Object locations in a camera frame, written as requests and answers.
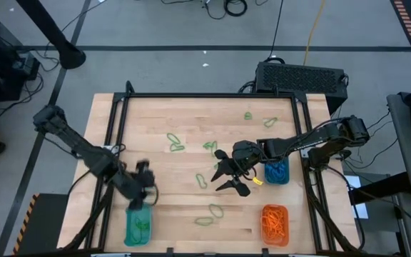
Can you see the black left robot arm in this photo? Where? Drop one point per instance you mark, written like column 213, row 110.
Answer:
column 80, row 144

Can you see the white sheet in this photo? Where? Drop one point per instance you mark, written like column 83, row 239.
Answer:
column 360, row 210

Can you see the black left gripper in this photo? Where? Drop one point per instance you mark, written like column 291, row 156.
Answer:
column 136, row 182

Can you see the blue rubber bands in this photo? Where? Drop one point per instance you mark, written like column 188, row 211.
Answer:
column 276, row 171

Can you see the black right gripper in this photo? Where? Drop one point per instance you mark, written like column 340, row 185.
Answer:
column 248, row 157

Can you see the black stand bar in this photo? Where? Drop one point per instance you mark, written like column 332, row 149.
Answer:
column 380, row 187

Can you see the teal plastic basket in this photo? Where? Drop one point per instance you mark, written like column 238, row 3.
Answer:
column 130, row 235

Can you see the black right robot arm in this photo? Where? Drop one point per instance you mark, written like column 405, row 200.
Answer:
column 316, row 137

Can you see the green rubber bands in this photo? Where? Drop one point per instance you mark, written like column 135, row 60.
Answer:
column 142, row 225

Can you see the orange rubber bands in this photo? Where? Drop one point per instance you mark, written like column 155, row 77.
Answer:
column 273, row 223

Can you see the green rubber band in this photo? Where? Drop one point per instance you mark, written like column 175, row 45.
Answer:
column 168, row 135
column 197, row 178
column 215, row 153
column 215, row 166
column 267, row 125
column 205, row 145
column 246, row 116
column 222, row 214
column 182, row 147
column 196, row 221

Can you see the dark blue plastic basket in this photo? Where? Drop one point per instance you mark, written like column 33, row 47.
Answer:
column 268, row 182

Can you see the grey side desk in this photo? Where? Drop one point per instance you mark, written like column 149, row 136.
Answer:
column 405, row 160

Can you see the black perforated computer box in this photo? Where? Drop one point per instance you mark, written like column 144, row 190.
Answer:
column 298, row 76

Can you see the orange plastic basket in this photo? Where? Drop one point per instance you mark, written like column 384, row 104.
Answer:
column 275, row 244

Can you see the black pole stand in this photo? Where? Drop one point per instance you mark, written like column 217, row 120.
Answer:
column 48, row 26

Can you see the silver corner bracket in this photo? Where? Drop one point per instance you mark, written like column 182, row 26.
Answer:
column 303, row 153

